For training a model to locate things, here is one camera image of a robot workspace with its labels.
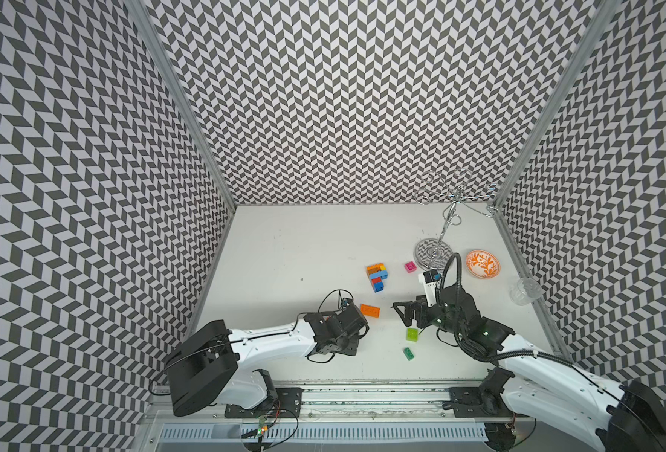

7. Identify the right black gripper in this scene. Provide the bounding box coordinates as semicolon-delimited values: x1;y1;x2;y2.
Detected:
392;294;465;338

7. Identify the orange long lego brick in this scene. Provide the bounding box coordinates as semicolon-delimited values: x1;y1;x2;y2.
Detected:
359;304;380;318

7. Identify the dark green lego brick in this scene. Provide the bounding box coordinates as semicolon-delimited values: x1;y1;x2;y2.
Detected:
403;348;415;361

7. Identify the light blue lego plate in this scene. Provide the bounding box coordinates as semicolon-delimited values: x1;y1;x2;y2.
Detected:
370;270;389;281

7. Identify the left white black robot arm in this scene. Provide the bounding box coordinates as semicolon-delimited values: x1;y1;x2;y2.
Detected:
148;289;370;417

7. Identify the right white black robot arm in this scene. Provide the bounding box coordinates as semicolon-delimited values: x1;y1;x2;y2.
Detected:
393;253;666;451

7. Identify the lime green lego brick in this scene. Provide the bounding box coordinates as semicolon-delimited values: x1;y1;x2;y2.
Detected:
406;328;419;343

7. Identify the orange patterned small plate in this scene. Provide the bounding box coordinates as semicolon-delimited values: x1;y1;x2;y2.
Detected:
466;250;501;280

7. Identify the clear glass cup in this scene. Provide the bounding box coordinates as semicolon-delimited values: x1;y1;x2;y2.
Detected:
509;278;544;306

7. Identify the silver metal jewelry stand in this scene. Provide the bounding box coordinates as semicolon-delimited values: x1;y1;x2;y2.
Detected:
414;169;495;270

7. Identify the aluminium front rail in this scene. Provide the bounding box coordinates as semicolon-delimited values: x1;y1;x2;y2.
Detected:
143;383;617;424

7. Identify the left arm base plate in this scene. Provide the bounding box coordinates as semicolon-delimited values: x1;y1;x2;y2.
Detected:
224;387;304;419

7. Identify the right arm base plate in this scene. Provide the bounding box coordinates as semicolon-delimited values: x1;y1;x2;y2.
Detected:
442;387;515;419

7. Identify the white ribbed cable duct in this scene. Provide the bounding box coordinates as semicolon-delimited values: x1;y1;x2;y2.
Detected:
160;423;489;444

